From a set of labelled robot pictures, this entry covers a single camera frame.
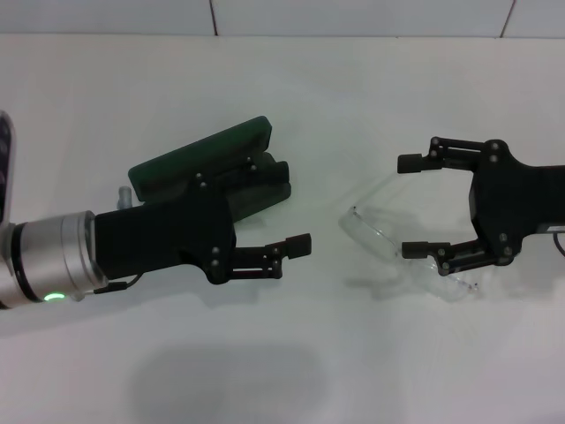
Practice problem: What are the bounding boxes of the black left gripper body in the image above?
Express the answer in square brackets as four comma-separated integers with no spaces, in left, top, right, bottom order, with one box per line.
[94,174,237,286]

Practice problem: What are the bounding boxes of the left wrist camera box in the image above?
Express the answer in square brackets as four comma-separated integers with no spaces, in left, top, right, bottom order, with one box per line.
[0,110,18,231]

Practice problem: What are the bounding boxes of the clear white glasses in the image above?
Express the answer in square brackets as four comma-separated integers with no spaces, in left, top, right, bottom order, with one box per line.
[338,174,480,304]

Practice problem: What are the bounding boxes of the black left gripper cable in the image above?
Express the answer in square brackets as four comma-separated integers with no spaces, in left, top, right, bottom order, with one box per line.
[81,273,145,304]

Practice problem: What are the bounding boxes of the green glasses case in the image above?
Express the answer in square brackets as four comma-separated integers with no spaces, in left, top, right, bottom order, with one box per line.
[126,115,293,224]

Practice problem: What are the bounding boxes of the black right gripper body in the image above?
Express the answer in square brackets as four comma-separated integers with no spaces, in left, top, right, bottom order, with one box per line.
[470,139,565,269]

